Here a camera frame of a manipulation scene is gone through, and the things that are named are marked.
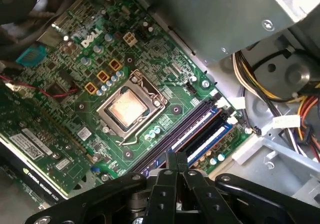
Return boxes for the orange and red wires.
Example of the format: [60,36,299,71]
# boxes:
[296,95,320,141]

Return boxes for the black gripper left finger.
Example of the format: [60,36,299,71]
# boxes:
[24,152,178,224]

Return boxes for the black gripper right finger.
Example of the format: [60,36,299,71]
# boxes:
[177,152,320,224]

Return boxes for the metal socket cover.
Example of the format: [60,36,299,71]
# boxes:
[96,68,169,140]

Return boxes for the silver CPU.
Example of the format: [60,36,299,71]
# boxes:
[103,88,149,133]

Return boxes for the green motherboard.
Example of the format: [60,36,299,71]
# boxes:
[0,0,253,182]

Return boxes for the black PC case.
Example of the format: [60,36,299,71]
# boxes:
[0,46,320,224]

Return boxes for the multicoloured power wire bundle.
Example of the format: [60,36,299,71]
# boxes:
[232,50,320,162]

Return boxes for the black empty RAM slot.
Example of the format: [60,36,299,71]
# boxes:
[129,97,217,174]
[181,110,232,157]

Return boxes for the thin red wire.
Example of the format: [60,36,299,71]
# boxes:
[0,74,79,99]

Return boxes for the black case fan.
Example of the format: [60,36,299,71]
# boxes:
[0,0,83,60]

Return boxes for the NVIDIA graphics card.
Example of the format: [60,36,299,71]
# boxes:
[0,82,95,207]

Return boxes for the grey power supply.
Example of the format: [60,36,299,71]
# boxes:
[129,0,320,65]

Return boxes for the white cable tag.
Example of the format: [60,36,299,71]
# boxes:
[271,114,301,129]

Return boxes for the teal port connector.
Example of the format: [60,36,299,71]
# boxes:
[15,43,48,68]

